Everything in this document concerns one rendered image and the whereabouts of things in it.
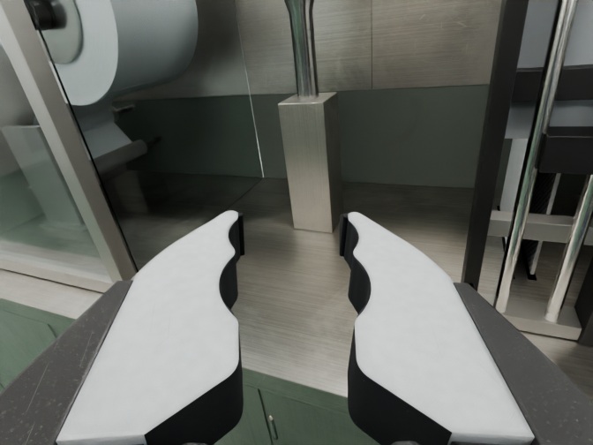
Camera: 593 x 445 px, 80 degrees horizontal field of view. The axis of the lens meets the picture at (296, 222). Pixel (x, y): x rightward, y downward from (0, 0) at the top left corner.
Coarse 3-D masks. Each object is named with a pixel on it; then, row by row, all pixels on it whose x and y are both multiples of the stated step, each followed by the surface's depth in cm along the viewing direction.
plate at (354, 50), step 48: (240, 0) 85; (336, 0) 77; (384, 0) 74; (432, 0) 71; (480, 0) 68; (288, 48) 86; (336, 48) 82; (384, 48) 78; (432, 48) 75; (480, 48) 72
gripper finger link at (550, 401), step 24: (456, 288) 9; (480, 312) 8; (504, 336) 7; (504, 360) 7; (528, 360) 7; (528, 384) 6; (552, 384) 6; (528, 408) 6; (552, 408) 6; (576, 408) 6; (552, 432) 6; (576, 432) 6
